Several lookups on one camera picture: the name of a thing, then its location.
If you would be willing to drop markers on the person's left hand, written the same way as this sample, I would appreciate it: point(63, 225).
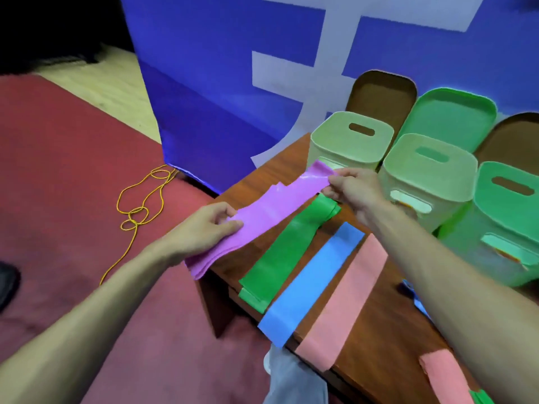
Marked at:
point(198, 233)

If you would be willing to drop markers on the person's right hand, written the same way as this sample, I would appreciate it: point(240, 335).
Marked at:
point(362, 191)

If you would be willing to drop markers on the person's left thumb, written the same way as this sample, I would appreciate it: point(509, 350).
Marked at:
point(230, 228)

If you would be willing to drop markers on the person's right fingers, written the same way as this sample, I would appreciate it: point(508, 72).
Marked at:
point(339, 185)

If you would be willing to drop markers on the purple resistance band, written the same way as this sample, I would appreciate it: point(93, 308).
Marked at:
point(273, 206)

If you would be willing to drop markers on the person's left forearm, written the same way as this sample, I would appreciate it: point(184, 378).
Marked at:
point(84, 323)

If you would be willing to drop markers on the person's right forearm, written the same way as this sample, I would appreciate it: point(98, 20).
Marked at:
point(463, 298)

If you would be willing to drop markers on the pale green storage bin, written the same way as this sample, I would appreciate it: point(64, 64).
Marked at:
point(429, 176)
point(345, 145)

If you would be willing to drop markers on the green resistance band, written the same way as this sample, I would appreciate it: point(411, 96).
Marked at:
point(286, 252)
point(482, 397)

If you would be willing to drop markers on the brown bin lid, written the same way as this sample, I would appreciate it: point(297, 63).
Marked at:
point(381, 96)
point(513, 138)

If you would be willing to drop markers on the blue resistance band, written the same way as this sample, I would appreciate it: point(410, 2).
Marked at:
point(417, 300)
point(313, 281)

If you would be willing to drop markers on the pink resistance band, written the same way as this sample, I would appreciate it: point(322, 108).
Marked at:
point(347, 302)
point(446, 378)

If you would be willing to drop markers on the green bin lid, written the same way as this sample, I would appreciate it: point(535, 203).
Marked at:
point(450, 117)

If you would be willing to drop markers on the blue and white banner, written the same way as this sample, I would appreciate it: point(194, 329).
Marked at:
point(219, 79)

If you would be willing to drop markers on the person's grey trouser leg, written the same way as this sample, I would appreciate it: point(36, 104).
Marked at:
point(290, 378)

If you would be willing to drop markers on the bright green storage bin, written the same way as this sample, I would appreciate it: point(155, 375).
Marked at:
point(497, 222)

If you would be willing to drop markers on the red carpet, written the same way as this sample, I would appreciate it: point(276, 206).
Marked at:
point(75, 164)

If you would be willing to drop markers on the black shoe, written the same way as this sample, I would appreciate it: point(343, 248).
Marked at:
point(7, 286)

